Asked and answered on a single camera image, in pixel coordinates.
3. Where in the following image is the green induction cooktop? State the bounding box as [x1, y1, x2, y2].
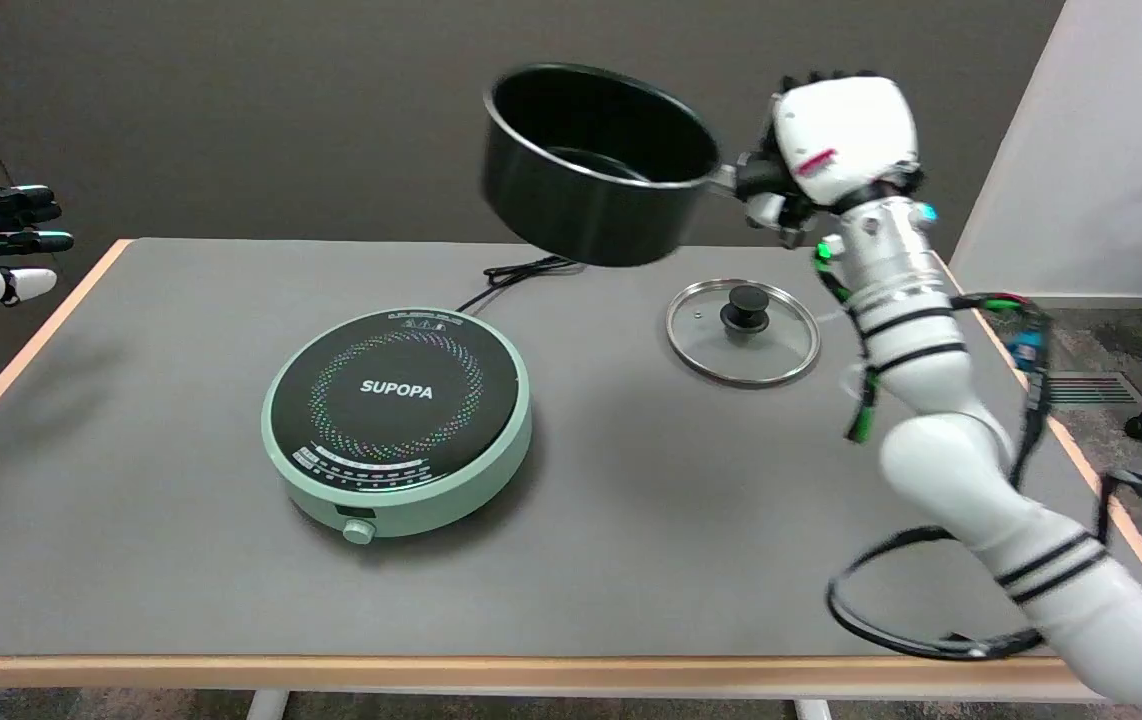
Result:
[261, 308, 534, 546]

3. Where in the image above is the grey table mat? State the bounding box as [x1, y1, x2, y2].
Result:
[0, 238, 1142, 658]

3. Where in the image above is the black soup pot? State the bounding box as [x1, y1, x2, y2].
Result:
[481, 64, 738, 269]

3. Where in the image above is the glass pot lid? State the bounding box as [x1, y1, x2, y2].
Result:
[665, 279, 822, 388]

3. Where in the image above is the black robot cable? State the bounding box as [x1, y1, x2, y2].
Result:
[826, 526, 1044, 661]

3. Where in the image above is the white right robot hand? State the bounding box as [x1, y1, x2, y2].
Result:
[734, 71, 926, 251]

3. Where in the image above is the black cooktop power cord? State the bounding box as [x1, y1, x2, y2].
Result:
[455, 255, 580, 315]

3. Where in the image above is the floor vent grille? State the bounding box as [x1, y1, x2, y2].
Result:
[1048, 371, 1142, 407]

